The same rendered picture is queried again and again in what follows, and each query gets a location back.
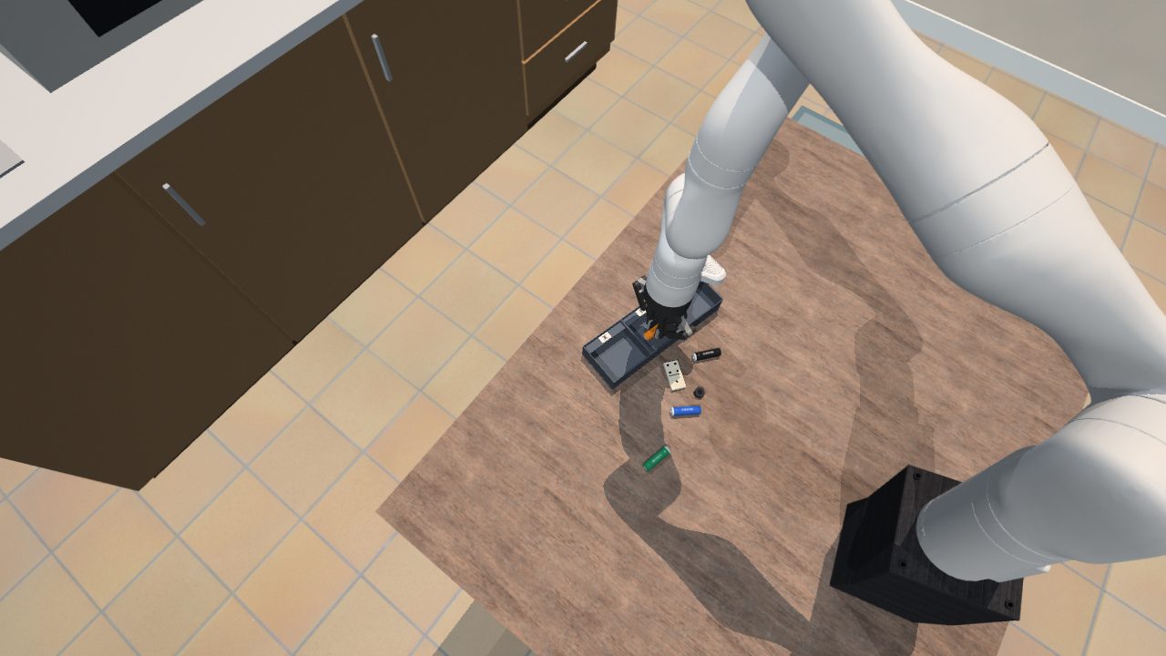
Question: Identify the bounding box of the green aa battery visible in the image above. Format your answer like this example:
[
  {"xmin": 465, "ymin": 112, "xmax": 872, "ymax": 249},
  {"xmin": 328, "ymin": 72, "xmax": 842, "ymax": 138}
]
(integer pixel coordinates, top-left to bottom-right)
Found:
[{"xmin": 642, "ymin": 446, "xmax": 670, "ymax": 472}]

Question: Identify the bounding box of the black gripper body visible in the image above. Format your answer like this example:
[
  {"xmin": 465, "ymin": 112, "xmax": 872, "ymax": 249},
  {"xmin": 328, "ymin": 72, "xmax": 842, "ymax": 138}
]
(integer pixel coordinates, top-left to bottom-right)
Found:
[{"xmin": 644, "ymin": 283, "xmax": 693, "ymax": 324}]

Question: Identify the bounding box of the black aa battery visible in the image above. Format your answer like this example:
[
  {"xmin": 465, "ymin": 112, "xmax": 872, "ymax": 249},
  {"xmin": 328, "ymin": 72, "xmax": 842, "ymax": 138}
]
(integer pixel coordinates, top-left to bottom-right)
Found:
[{"xmin": 691, "ymin": 348, "xmax": 721, "ymax": 362}]

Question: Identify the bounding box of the cream domino tile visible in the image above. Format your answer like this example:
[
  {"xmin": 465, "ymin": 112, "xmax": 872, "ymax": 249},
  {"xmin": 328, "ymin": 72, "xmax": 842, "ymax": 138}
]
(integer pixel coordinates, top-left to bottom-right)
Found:
[{"xmin": 663, "ymin": 360, "xmax": 686, "ymax": 392}]

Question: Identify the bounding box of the grey rack of bins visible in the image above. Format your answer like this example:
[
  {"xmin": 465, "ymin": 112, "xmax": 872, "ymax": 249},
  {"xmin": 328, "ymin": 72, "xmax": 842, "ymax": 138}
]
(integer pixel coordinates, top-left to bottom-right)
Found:
[{"xmin": 582, "ymin": 281, "xmax": 722, "ymax": 390}]

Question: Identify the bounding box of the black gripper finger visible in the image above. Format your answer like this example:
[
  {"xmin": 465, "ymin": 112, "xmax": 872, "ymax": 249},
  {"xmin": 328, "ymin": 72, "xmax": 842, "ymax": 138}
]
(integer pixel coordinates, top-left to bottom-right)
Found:
[
  {"xmin": 632, "ymin": 275, "xmax": 659, "ymax": 330},
  {"xmin": 654, "ymin": 313, "xmax": 696, "ymax": 340}
]

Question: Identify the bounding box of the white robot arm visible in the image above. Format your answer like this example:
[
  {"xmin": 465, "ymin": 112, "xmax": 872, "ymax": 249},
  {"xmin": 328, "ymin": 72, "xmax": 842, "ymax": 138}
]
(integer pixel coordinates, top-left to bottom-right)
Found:
[{"xmin": 646, "ymin": 0, "xmax": 1166, "ymax": 581}]

